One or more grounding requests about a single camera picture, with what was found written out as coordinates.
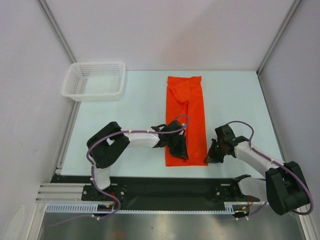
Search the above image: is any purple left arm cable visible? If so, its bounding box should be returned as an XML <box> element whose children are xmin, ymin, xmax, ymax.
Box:
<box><xmin>47</xmin><ymin>114</ymin><xmax>191</xmax><ymax>227</ymax></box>

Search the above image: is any white plastic mesh basket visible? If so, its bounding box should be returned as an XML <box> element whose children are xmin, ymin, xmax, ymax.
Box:
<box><xmin>61</xmin><ymin>61</ymin><xmax>126</xmax><ymax>102</ymax></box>

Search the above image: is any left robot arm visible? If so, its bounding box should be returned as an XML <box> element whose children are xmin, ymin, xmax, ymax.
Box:
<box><xmin>86</xmin><ymin>119</ymin><xmax>189</xmax><ymax>200</ymax></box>

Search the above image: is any aluminium corner post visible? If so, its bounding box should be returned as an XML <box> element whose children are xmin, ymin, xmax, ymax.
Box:
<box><xmin>256</xmin><ymin>0</ymin><xmax>304</xmax><ymax>77</ymax></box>
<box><xmin>36</xmin><ymin>0</ymin><xmax>77</xmax><ymax>64</ymax></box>

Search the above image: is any slotted grey cable duct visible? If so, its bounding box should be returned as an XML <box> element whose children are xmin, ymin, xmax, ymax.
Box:
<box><xmin>46</xmin><ymin>203</ymin><xmax>240</xmax><ymax>215</ymax></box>

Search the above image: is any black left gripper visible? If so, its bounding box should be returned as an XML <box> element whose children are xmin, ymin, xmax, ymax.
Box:
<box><xmin>166</xmin><ymin>134</ymin><xmax>189</xmax><ymax>160</ymax></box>

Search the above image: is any orange t shirt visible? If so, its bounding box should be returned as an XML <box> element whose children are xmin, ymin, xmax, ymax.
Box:
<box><xmin>165</xmin><ymin>76</ymin><xmax>208</xmax><ymax>167</ymax></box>

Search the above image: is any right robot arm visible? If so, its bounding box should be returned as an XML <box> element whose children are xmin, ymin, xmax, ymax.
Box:
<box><xmin>205</xmin><ymin>123</ymin><xmax>315</xmax><ymax>216</ymax></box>

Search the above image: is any left aluminium corner post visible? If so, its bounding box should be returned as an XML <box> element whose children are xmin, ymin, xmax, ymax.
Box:
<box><xmin>36</xmin><ymin>0</ymin><xmax>77</xmax><ymax>64</ymax></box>

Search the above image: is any aluminium extrusion rail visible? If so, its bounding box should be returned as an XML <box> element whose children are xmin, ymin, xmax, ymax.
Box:
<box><xmin>35</xmin><ymin>183</ymin><xmax>85</xmax><ymax>203</ymax></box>

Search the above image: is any right aluminium corner post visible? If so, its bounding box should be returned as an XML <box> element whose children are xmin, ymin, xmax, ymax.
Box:
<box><xmin>256</xmin><ymin>0</ymin><xmax>304</xmax><ymax>77</ymax></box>

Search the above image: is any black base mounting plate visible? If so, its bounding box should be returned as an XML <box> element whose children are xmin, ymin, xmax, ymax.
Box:
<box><xmin>51</xmin><ymin>175</ymin><xmax>259</xmax><ymax>212</ymax></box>

